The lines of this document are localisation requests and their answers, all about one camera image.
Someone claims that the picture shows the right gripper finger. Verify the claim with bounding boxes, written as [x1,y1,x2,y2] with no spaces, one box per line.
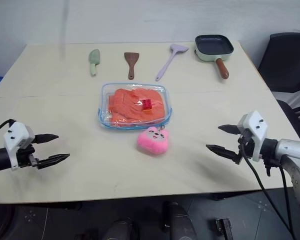
[217,124,241,136]
[205,143,243,165]

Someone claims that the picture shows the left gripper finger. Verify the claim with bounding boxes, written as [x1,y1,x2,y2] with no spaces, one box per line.
[35,133,60,145]
[38,153,71,170]

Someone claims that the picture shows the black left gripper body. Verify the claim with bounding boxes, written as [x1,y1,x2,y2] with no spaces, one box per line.
[15,135,41,169]

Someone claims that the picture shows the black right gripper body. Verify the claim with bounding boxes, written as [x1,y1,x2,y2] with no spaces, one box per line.
[237,128,255,159]

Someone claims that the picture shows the clear pouch with orange cloth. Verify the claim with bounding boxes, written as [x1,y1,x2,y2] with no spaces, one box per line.
[97,82,175,131]

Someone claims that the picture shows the orange cloth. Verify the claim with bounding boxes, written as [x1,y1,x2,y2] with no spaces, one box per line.
[107,87,166,126]

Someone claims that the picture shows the black ribbed block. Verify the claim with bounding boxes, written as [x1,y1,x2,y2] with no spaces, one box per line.
[214,217,233,240]

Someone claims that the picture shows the green square frying pan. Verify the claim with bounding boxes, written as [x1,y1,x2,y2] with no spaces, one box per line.
[194,33,235,80]

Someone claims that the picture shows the red toy building block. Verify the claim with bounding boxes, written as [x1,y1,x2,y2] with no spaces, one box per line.
[142,98,153,112]

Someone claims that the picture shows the black office chair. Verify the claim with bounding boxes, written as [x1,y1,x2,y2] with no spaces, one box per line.
[257,32,300,141]

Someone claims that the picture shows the green toy knife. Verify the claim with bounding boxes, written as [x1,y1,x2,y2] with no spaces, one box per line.
[87,48,101,77]

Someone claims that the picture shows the purple silicone spatula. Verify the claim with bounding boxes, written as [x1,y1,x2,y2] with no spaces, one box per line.
[154,43,190,82]

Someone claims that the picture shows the brown wooden spatula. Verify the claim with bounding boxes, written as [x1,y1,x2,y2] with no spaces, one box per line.
[123,51,141,81]

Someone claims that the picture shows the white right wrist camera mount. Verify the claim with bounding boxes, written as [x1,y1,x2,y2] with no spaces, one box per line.
[237,110,269,162]

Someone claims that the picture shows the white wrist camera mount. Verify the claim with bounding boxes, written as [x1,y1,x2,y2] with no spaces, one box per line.
[2,121,36,171]
[237,110,269,162]

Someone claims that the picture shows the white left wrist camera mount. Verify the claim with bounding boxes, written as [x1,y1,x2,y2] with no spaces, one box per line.
[2,121,36,171]

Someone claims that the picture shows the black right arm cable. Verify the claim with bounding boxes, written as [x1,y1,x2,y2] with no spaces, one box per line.
[239,132,299,240]

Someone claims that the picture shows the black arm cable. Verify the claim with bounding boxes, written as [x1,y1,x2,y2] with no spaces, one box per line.
[0,119,17,141]
[239,132,299,240]

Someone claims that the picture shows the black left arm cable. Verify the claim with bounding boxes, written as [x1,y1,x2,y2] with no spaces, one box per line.
[0,119,17,141]

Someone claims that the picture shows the pink plush face keychain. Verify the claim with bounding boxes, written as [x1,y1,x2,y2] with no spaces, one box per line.
[136,125,172,154]

